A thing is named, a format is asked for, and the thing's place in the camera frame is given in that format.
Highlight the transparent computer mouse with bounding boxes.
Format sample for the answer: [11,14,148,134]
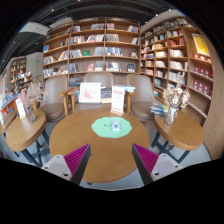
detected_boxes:
[109,119,123,133]

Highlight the small white table sign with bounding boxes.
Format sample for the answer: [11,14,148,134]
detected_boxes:
[14,97,27,120]

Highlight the brown padded wooden armchair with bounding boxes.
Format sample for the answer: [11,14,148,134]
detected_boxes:
[125,73,158,123]
[38,75,73,123]
[68,72,134,114]

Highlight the stack of wrapped books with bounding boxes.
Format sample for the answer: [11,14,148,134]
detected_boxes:
[149,102,170,117]

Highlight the small distant bookshelf unit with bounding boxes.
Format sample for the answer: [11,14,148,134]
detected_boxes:
[8,56,34,93]

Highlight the white sign stand wooden base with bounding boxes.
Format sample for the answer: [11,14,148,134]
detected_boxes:
[109,85,126,117]

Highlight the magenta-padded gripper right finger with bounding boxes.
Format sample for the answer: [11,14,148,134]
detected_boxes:
[131,143,184,186]

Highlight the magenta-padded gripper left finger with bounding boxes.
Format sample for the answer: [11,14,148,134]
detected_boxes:
[41,143,92,186]

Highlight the white hanging ceiling panel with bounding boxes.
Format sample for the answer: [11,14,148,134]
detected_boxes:
[18,21,51,37]

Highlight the round wooden side table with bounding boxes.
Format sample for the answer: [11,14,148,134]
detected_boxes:
[5,109,51,168]
[150,109,205,164]

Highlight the curved wooden bookshelf unit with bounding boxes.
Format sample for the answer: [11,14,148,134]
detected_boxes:
[139,15,224,161]

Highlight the white framed floral picture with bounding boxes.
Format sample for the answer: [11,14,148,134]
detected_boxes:
[78,82,102,104]

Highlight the green smiley mouse pad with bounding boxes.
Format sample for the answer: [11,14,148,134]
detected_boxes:
[90,116,133,139]

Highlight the colourful low display shelf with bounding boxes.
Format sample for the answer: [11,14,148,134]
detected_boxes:
[0,74,21,118]

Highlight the stack of blue books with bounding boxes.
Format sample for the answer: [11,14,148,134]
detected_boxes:
[114,84,136,93]

